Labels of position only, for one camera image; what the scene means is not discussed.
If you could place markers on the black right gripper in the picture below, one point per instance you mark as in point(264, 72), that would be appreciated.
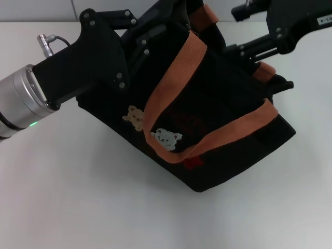
point(293, 20)

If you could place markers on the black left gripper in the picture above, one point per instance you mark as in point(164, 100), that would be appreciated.
point(90, 59)

